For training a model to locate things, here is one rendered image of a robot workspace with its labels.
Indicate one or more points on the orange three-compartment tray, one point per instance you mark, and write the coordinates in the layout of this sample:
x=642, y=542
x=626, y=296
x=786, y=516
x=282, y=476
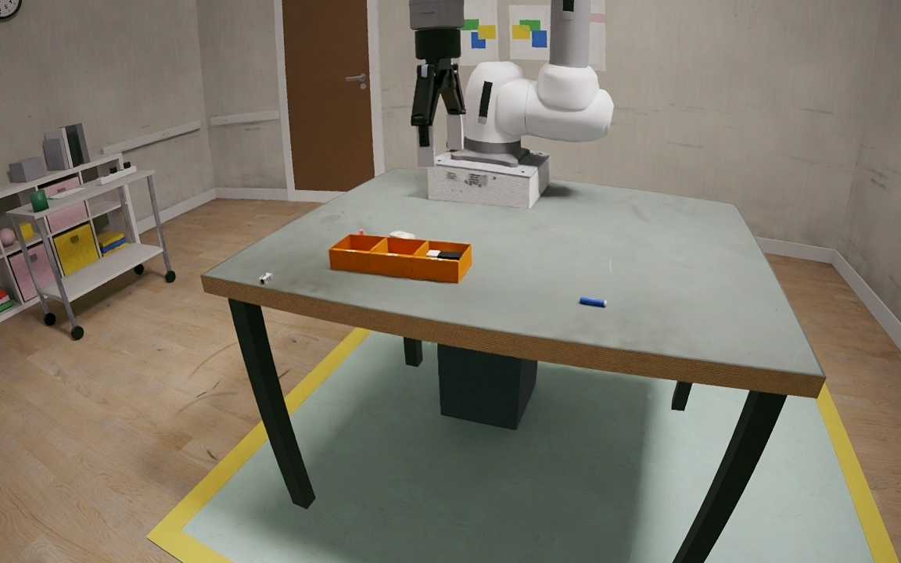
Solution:
x=360, y=255

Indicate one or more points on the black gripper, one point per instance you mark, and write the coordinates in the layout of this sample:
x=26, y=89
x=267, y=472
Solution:
x=437, y=47

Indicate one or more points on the black and white eraser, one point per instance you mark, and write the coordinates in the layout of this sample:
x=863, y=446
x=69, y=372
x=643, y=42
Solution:
x=444, y=255

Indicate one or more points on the blue battery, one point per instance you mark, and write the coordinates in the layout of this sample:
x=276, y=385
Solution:
x=591, y=301

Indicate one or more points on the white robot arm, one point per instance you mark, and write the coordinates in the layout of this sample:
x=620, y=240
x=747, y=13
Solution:
x=564, y=104

